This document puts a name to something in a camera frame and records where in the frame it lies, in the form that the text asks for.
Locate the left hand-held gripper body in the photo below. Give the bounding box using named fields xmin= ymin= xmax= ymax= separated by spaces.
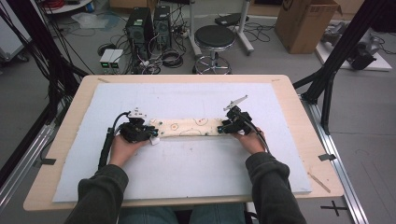
xmin=120 ymin=106 xmax=151 ymax=144

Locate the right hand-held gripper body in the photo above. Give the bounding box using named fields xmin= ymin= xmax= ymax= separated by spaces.
xmin=222 ymin=94 xmax=254 ymax=136

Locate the cream towel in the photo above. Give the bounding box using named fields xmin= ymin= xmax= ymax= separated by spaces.
xmin=148 ymin=117 xmax=227 ymax=147

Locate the person's left hand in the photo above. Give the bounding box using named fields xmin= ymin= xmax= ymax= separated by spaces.
xmin=108 ymin=133 xmax=152 ymax=168

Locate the person's right hand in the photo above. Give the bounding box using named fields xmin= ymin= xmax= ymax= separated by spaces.
xmin=232 ymin=129 xmax=268 ymax=156

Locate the white foam board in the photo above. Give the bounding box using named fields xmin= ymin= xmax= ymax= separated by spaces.
xmin=51 ymin=82 xmax=313 ymax=203

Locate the white power supply box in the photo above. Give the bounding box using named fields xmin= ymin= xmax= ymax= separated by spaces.
xmin=99 ymin=49 xmax=116 ymax=69
xmin=108 ymin=49 xmax=124 ymax=69

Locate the person's left leg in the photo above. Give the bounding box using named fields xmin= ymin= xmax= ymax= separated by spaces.
xmin=120 ymin=206 xmax=171 ymax=224

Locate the person's leg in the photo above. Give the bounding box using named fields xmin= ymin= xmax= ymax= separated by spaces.
xmin=190 ymin=203 xmax=247 ymax=224
xmin=120 ymin=206 xmax=171 ymax=224

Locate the person's right leg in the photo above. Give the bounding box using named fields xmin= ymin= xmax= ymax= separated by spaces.
xmin=190 ymin=203 xmax=247 ymax=224

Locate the black round stool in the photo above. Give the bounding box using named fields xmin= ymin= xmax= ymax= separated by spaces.
xmin=191 ymin=24 xmax=236 ymax=75

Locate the white stand leg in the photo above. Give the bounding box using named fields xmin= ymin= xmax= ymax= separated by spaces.
xmin=235 ymin=0 xmax=255 ymax=56
xmin=188 ymin=0 xmax=204 ymax=58

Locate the large black computer tower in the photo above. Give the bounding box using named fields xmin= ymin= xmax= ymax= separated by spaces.
xmin=125 ymin=7 xmax=155 ymax=62

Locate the beige tape strip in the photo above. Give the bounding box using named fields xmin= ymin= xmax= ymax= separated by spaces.
xmin=307 ymin=172 xmax=332 ymax=194

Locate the slim black computer tower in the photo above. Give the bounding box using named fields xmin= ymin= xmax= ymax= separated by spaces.
xmin=153 ymin=5 xmax=173 ymax=50

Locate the flat black case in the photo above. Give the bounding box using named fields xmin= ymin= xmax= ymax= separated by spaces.
xmin=214 ymin=12 xmax=250 ymax=27

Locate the brown cardboard box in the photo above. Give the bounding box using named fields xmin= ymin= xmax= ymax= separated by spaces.
xmin=274 ymin=0 xmax=343 ymax=55

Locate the clear plastic bag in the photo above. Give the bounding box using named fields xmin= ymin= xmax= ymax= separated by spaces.
xmin=71 ymin=12 xmax=110 ymax=30

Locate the black tape cross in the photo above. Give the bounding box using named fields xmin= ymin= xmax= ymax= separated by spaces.
xmin=320 ymin=200 xmax=348 ymax=217

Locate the black device on platform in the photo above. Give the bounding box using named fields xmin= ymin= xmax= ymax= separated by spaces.
xmin=346 ymin=41 xmax=377 ymax=71

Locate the white round table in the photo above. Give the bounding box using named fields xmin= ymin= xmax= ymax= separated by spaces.
xmin=43 ymin=0 xmax=94 ymax=15

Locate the white floor platform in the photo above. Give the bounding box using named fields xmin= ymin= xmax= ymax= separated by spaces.
xmin=315 ymin=29 xmax=393 ymax=72

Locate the white panel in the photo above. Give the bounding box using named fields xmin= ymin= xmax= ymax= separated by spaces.
xmin=0 ymin=0 xmax=32 ymax=62

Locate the right hand-held gripper black cable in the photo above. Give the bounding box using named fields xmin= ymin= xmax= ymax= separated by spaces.
xmin=246 ymin=116 xmax=271 ymax=154

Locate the hand-held gripper black cable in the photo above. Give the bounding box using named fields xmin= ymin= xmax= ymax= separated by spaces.
xmin=246 ymin=116 xmax=271 ymax=154
xmin=97 ymin=111 xmax=132 ymax=171

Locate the left hand-held gripper black cable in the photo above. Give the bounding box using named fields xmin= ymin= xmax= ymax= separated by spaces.
xmin=97 ymin=111 xmax=132 ymax=171

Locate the coil of black cables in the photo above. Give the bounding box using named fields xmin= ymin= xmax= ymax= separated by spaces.
xmin=162 ymin=48 xmax=185 ymax=69

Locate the aluminium rail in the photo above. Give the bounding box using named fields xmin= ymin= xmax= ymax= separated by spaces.
xmin=0 ymin=124 xmax=55 ymax=213
xmin=300 ymin=94 xmax=370 ymax=224

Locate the black metal frame post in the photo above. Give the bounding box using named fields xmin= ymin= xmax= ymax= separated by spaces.
xmin=292 ymin=0 xmax=390 ymax=135

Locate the black metal frame with cables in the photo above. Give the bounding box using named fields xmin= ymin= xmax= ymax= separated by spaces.
xmin=0 ymin=0 xmax=90 ymax=125

